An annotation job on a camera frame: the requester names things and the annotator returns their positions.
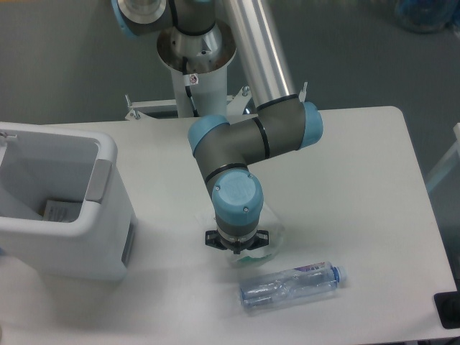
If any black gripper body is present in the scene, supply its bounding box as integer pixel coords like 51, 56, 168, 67
217, 229, 257, 254

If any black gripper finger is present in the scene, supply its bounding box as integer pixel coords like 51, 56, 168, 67
205, 230, 225, 250
247, 229, 269, 250

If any white plastic bag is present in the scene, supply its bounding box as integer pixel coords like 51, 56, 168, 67
193, 210, 287, 270

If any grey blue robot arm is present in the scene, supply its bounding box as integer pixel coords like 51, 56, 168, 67
112, 1, 323, 254

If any paper scrap inside can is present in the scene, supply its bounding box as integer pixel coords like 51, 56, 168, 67
42, 200, 82, 223

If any white trash can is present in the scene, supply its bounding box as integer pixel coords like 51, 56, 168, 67
1, 122, 136, 280

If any crushed clear plastic bottle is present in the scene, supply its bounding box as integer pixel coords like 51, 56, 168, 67
239, 262, 348, 310

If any black device at edge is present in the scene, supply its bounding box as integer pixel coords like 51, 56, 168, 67
433, 291, 459, 329

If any blue bag on floor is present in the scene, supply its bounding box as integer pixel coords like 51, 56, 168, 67
394, 0, 459, 34

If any white pedestal base frame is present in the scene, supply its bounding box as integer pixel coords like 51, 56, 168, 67
124, 81, 310, 121

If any black cable on pedestal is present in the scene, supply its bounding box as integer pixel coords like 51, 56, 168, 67
182, 57, 201, 118

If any white frame at right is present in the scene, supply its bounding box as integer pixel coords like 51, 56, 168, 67
425, 123, 459, 193

